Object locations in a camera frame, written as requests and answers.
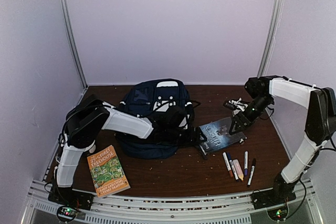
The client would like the front aluminium rail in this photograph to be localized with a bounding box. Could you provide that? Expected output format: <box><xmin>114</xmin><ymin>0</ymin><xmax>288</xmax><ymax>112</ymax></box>
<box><xmin>20</xmin><ymin>178</ymin><xmax>325</xmax><ymax>224</ymax></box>

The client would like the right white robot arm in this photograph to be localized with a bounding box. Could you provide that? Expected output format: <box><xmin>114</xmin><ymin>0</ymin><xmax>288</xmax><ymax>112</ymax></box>
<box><xmin>223</xmin><ymin>75</ymin><xmax>335</xmax><ymax>204</ymax></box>

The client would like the navy blue student backpack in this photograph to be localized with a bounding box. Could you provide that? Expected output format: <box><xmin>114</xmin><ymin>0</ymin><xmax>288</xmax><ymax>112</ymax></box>
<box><xmin>115</xmin><ymin>79</ymin><xmax>204</xmax><ymax>159</ymax></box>

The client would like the right aluminium frame post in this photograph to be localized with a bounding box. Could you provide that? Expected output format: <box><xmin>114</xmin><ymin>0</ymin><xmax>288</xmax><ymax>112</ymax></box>
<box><xmin>257</xmin><ymin>0</ymin><xmax>284</xmax><ymax>77</ymax></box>

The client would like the orange Treehouse paperback book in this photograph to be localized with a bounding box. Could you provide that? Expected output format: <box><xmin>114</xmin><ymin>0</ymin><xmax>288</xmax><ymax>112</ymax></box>
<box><xmin>87</xmin><ymin>145</ymin><xmax>131</xmax><ymax>198</ymax></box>

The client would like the pink and yellow highlighter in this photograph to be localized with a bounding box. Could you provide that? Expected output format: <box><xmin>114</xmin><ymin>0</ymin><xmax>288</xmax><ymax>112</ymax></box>
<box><xmin>233</xmin><ymin>159</ymin><xmax>244</xmax><ymax>181</ymax></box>

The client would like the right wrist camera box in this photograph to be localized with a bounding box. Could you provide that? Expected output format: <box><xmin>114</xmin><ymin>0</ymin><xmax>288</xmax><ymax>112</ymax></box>
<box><xmin>245</xmin><ymin>77</ymin><xmax>269</xmax><ymax>99</ymax></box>

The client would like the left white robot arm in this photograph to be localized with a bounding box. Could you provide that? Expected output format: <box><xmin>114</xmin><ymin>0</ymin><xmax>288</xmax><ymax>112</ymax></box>
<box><xmin>48</xmin><ymin>95</ymin><xmax>207</xmax><ymax>209</ymax></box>

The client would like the left aluminium frame post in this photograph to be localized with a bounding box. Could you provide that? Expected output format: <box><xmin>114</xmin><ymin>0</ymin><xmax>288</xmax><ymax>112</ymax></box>
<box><xmin>60</xmin><ymin>0</ymin><xmax>88</xmax><ymax>89</ymax></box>

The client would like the purple capped white marker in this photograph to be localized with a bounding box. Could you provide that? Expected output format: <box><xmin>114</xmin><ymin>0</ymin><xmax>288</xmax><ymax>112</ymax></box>
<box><xmin>244</xmin><ymin>151</ymin><xmax>248</xmax><ymax>177</ymax></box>

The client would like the blue capped white marker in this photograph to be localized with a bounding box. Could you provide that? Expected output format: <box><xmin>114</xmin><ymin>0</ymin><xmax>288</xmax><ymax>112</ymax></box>
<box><xmin>227</xmin><ymin>152</ymin><xmax>239</xmax><ymax>181</ymax></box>

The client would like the brown capped white marker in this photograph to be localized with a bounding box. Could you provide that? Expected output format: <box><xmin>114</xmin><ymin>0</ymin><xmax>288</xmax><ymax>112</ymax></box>
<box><xmin>223</xmin><ymin>152</ymin><xmax>233</xmax><ymax>177</ymax></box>

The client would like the aluminium frame post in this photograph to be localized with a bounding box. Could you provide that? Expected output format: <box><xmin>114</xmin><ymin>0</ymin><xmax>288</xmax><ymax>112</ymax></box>
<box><xmin>60</xmin><ymin>0</ymin><xmax>88</xmax><ymax>89</ymax></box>
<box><xmin>257</xmin><ymin>0</ymin><xmax>284</xmax><ymax>77</ymax></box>

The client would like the dark blue Wuthering Heights book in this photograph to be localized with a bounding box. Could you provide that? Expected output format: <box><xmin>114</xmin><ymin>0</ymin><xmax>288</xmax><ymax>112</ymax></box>
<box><xmin>199</xmin><ymin>117</ymin><xmax>247</xmax><ymax>155</ymax></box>

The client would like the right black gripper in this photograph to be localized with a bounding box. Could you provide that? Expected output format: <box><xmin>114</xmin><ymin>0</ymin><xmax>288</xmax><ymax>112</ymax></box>
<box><xmin>229</xmin><ymin>95</ymin><xmax>272</xmax><ymax>135</ymax></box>

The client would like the black marker pen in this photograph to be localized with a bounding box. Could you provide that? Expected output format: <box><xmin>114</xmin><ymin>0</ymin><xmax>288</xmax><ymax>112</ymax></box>
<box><xmin>247</xmin><ymin>158</ymin><xmax>256</xmax><ymax>187</ymax></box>

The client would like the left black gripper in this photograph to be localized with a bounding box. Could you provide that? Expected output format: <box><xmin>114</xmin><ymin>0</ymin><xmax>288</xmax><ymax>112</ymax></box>
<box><xmin>166</xmin><ymin>126</ymin><xmax>207</xmax><ymax>148</ymax></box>

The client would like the white cup with black base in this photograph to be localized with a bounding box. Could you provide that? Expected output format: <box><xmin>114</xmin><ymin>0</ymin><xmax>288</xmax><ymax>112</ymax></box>
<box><xmin>88</xmin><ymin>144</ymin><xmax>96</xmax><ymax>154</ymax></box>

